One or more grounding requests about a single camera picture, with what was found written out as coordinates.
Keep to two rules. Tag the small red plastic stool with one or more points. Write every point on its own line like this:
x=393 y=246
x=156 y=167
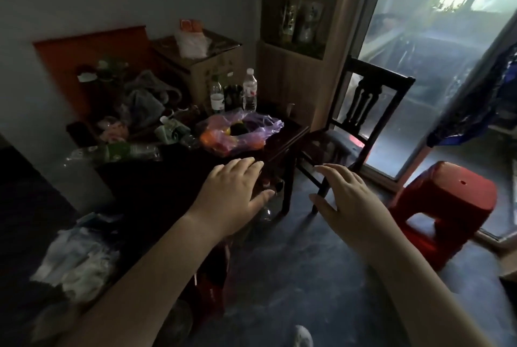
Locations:
x=355 y=141

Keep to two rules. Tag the yellow lemon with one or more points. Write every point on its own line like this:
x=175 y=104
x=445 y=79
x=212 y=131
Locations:
x=228 y=131

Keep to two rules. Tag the purple plastic bag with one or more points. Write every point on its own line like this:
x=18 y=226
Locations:
x=266 y=124

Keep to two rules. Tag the person's right hand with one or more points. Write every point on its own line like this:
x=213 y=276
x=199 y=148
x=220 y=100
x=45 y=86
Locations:
x=355 y=217

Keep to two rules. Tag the pink cloth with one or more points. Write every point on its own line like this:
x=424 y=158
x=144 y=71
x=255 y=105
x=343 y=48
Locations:
x=115 y=132

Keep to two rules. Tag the brown cardboard box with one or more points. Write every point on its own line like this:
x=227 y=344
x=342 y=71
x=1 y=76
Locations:
x=210 y=72

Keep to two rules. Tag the dark blue hanging cloth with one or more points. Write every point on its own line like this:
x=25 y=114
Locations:
x=476 y=104

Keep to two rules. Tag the large green label bottle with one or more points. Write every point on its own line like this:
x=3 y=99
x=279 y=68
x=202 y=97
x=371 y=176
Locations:
x=117 y=152

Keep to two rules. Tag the orange flat board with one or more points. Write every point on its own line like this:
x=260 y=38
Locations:
x=80 y=55

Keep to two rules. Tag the dark wooden chair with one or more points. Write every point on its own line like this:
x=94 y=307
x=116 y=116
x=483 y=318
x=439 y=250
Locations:
x=363 y=76
x=424 y=55

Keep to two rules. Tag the red plastic object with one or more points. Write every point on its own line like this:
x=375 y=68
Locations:
x=212 y=286

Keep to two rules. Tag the small green label bottle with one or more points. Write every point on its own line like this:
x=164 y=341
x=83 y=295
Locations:
x=177 y=132

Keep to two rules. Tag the white capped water bottle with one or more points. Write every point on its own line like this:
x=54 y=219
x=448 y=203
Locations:
x=250 y=92

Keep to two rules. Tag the green capped water bottle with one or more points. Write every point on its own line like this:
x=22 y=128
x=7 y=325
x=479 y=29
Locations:
x=217 y=98

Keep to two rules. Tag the white clog shoe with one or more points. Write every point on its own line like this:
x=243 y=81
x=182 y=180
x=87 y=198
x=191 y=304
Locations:
x=303 y=338

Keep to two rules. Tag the wooden display cabinet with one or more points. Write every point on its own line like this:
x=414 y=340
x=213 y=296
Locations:
x=282 y=76

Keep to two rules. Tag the person's right forearm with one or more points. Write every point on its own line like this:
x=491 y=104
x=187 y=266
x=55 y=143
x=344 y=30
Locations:
x=424 y=302

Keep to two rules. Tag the dark wooden table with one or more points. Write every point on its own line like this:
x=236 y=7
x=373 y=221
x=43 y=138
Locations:
x=161 y=181

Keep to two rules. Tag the orange fruit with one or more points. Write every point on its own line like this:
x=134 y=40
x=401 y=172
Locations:
x=258 y=143
x=209 y=138

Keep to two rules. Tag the green yellow decoration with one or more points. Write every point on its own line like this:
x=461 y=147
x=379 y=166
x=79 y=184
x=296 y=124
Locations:
x=111 y=68

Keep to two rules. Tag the pale green paper packet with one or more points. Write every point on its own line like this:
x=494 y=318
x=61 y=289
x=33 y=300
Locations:
x=165 y=134

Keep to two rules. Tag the clear empty bottle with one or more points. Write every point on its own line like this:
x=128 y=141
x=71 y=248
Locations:
x=265 y=215

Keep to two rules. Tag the small orange packet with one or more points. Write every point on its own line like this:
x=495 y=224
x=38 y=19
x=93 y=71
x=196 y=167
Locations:
x=190 y=25

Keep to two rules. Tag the person's left hand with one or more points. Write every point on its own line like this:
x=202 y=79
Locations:
x=230 y=197

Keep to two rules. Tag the steel cup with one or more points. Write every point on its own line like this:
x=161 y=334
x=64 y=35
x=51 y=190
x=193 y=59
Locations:
x=233 y=96

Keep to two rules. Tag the grey cloth on table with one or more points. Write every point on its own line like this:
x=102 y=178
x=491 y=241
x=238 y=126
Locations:
x=145 y=100

